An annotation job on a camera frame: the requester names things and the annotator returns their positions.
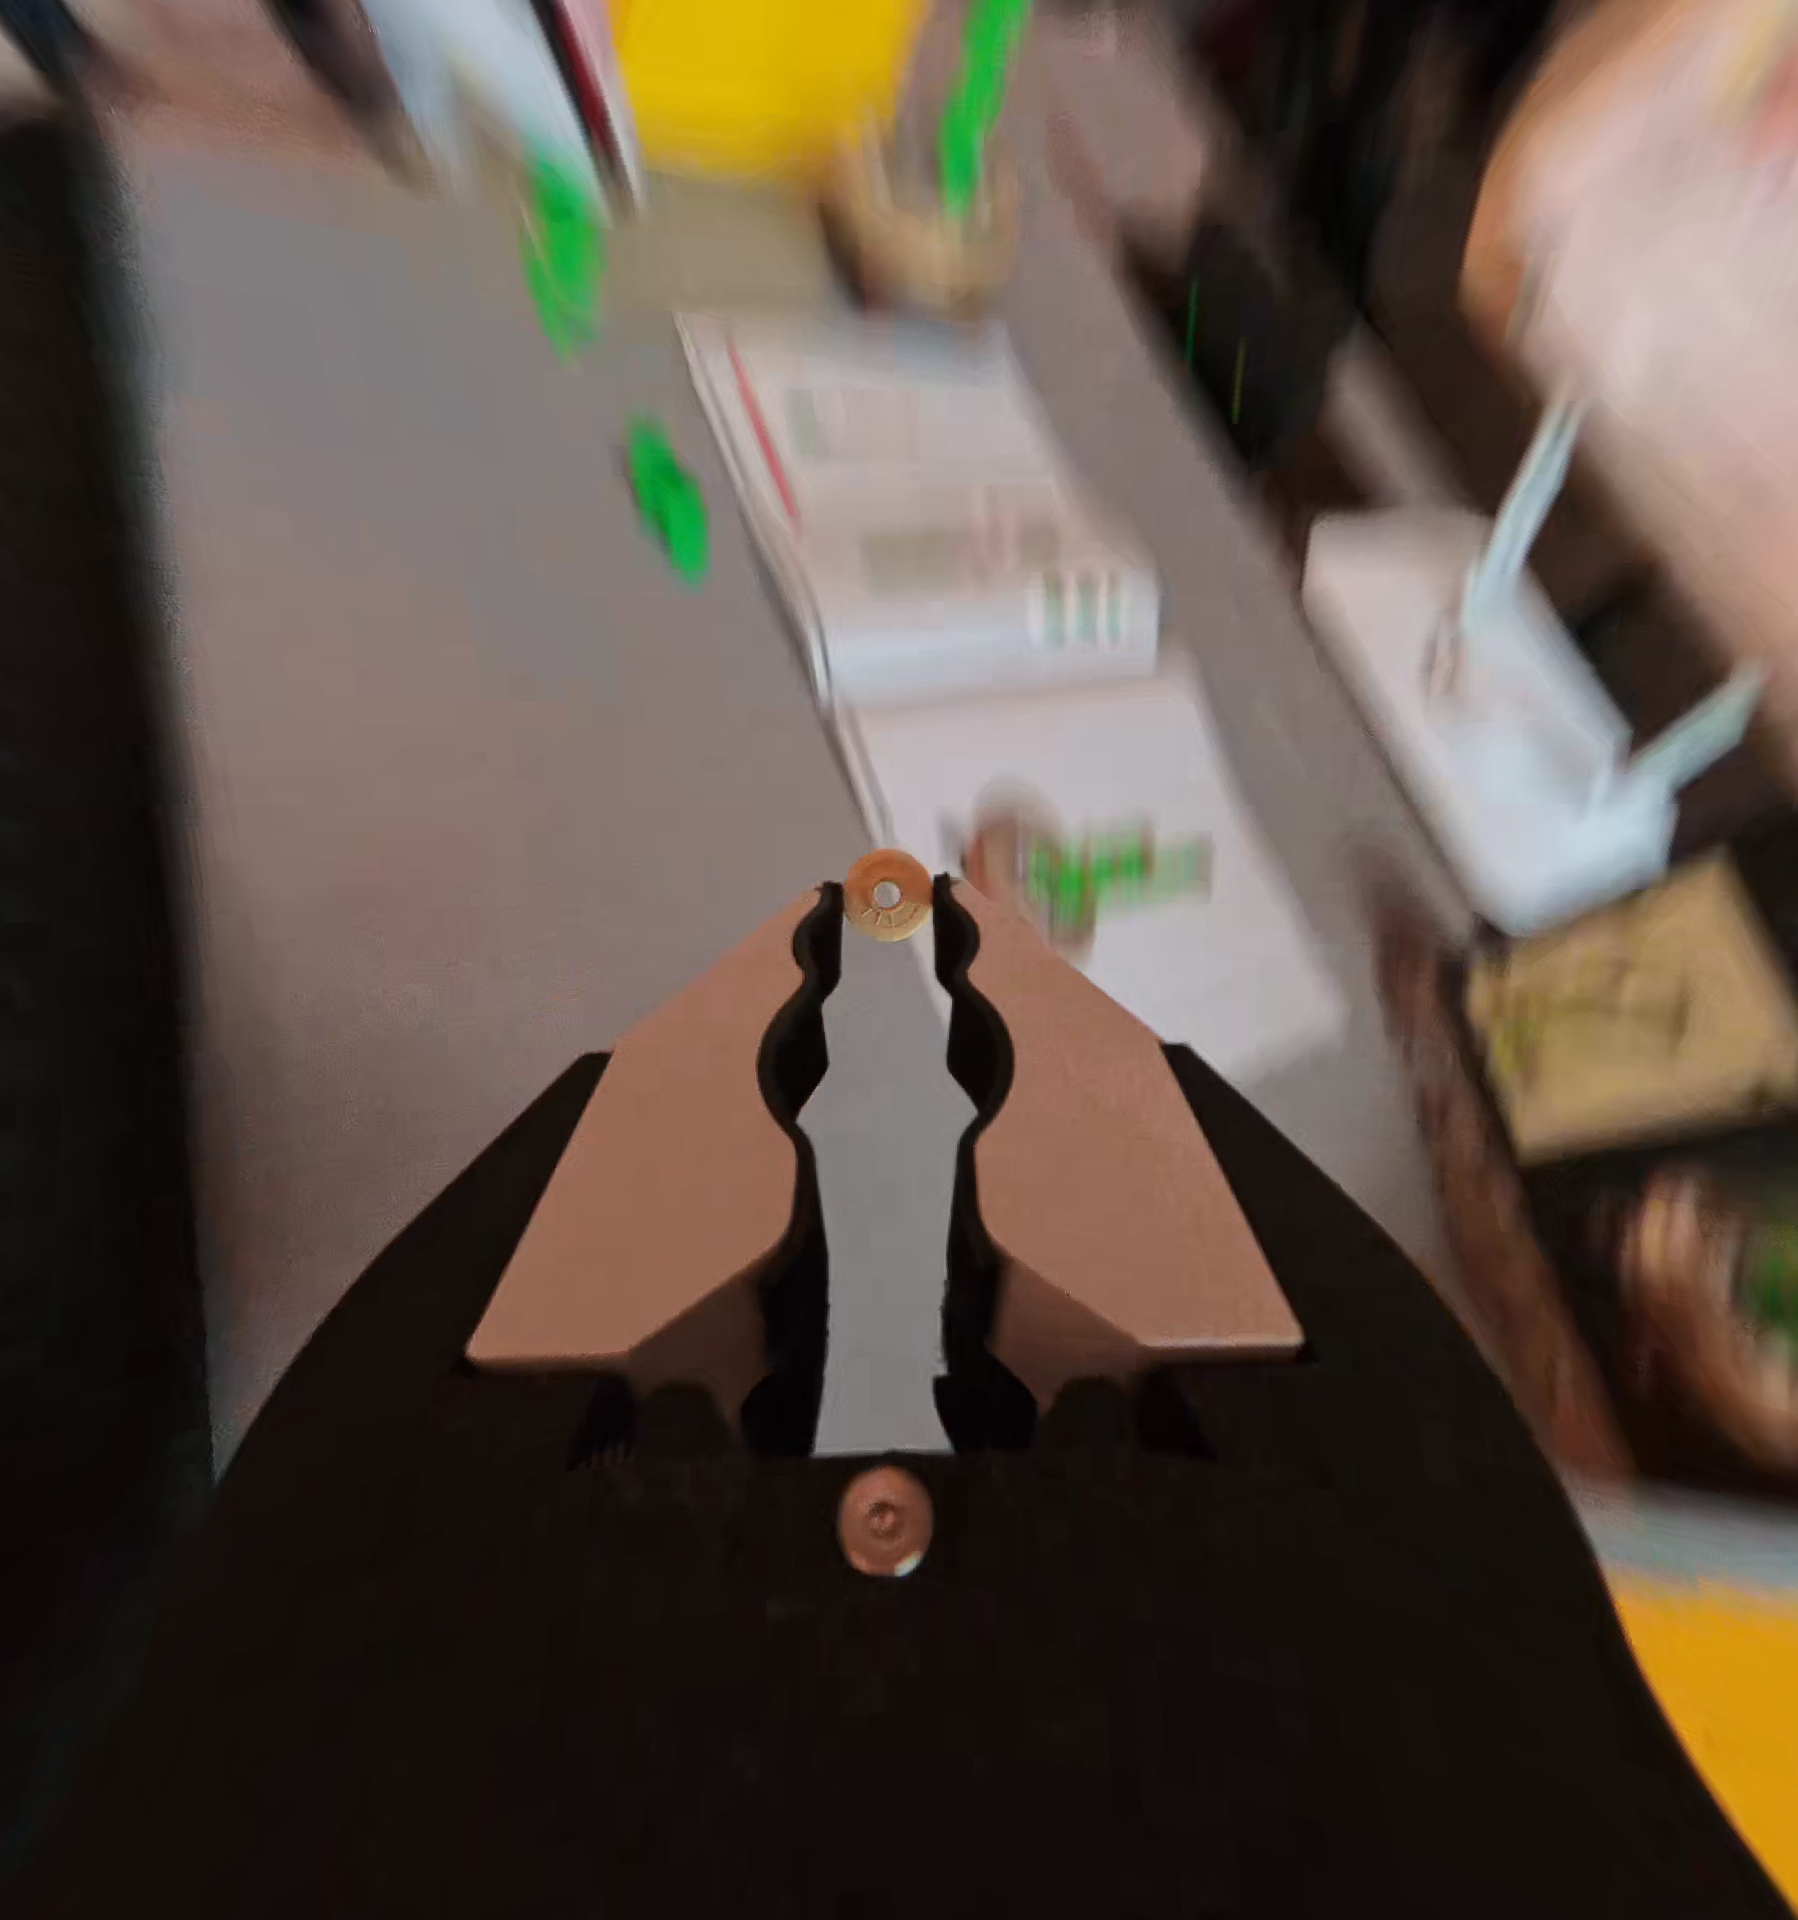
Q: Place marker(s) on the person's dark shirt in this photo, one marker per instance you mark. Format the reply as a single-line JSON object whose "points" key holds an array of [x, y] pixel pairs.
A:
{"points": [[31, 750]]}

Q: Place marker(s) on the yellow box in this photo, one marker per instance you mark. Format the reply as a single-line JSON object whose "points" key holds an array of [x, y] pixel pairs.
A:
{"points": [[764, 75], [1770, 1726]]}

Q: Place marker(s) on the white document stand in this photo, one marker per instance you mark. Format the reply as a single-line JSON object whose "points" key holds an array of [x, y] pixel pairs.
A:
{"points": [[1514, 750]]}

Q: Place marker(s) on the black electronic device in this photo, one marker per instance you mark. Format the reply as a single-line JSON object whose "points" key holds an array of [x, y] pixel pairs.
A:
{"points": [[1244, 346]]}

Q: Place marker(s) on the grey desk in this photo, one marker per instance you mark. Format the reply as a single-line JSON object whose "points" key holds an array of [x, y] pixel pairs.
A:
{"points": [[464, 750]]}

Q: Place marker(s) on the green cylinder brick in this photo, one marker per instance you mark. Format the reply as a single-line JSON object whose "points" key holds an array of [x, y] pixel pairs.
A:
{"points": [[562, 257], [671, 504]]}

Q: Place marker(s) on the black bamboo kit box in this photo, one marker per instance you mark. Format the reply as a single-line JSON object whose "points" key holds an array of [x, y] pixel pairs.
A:
{"points": [[1635, 1021]]}

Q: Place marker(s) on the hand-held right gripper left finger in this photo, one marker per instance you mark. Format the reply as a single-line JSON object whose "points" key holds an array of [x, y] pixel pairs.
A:
{"points": [[645, 1185]]}

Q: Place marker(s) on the tan brick pot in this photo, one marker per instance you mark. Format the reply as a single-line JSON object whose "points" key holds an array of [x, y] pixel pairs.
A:
{"points": [[915, 248]]}

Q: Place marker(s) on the open instruction booklet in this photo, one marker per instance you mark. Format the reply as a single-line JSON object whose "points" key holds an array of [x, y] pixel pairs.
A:
{"points": [[960, 496]]}

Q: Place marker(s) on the green brick bamboo stalk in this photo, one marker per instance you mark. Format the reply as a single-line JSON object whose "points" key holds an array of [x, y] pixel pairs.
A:
{"points": [[982, 90]]}

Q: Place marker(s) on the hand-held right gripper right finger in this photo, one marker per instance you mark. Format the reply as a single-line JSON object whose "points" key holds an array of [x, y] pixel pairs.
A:
{"points": [[1126, 1185]]}

